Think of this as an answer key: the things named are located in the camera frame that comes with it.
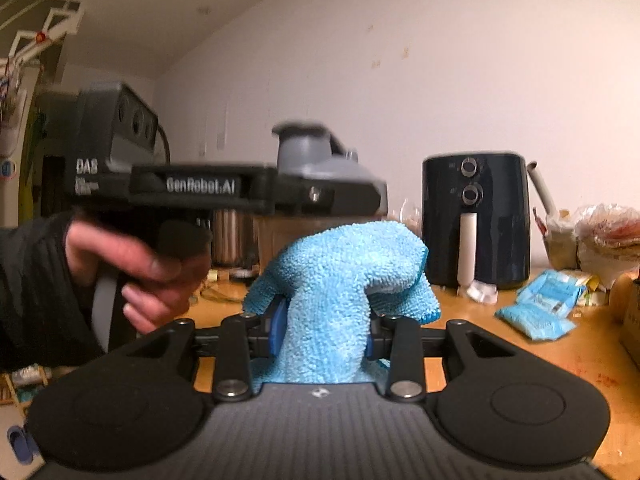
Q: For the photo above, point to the blue microfibre cloth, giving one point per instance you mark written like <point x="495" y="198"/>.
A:
<point x="340" y="280"/>

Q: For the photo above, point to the plastic bag of food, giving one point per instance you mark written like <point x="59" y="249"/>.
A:
<point x="610" y="240"/>

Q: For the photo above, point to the white wall frame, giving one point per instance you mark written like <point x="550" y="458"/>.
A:
<point x="50" y="20"/>

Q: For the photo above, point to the wooden shoe rack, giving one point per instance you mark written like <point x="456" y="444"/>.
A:
<point x="20" y="385"/>

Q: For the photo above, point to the black air fryer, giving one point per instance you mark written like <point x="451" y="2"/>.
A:
<point x="500" y="225"/>

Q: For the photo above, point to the grey rice cooker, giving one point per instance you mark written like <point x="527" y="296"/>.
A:
<point x="232" y="235"/>

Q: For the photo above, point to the brown cardboard box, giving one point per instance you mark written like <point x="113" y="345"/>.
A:
<point x="632" y="325"/>

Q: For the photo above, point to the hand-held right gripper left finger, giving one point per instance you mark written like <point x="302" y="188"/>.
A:
<point x="278" y="330"/>

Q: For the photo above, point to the small beige bag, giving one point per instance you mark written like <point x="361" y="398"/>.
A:
<point x="560" y="240"/>

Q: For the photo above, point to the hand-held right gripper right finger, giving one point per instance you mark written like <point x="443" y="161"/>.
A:
<point x="368" y="349"/>

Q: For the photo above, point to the plastic bag of flatbread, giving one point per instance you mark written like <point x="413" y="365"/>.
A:
<point x="407" y="220"/>

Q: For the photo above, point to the white plastic tube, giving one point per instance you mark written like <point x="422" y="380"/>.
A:
<point x="542" y="190"/>

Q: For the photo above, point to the person's left hand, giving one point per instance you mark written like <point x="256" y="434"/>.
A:
<point x="150" y="300"/>

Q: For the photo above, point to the clear shaker bottle grey lid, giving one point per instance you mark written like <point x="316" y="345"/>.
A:
<point x="310" y="150"/>

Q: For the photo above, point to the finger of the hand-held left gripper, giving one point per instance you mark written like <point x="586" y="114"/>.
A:
<point x="325" y="195"/>

